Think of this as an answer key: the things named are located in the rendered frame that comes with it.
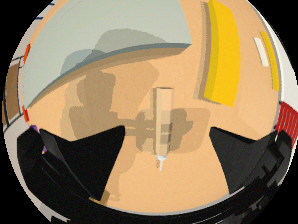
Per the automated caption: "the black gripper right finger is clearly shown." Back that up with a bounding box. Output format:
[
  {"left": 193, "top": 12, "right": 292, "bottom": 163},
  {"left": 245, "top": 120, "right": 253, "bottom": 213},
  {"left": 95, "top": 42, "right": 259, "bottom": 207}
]
[{"left": 209, "top": 127, "right": 278, "bottom": 194}]

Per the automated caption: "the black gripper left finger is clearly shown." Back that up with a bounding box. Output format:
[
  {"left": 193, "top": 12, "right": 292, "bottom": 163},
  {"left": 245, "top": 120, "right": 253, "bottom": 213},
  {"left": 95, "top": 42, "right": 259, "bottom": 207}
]
[{"left": 40, "top": 125, "right": 126, "bottom": 201}]

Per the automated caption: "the purple open-top tray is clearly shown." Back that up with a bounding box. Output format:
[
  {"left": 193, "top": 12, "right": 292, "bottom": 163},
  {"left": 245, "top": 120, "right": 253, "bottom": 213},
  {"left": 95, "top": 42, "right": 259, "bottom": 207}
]
[{"left": 29, "top": 124, "right": 47, "bottom": 153}]

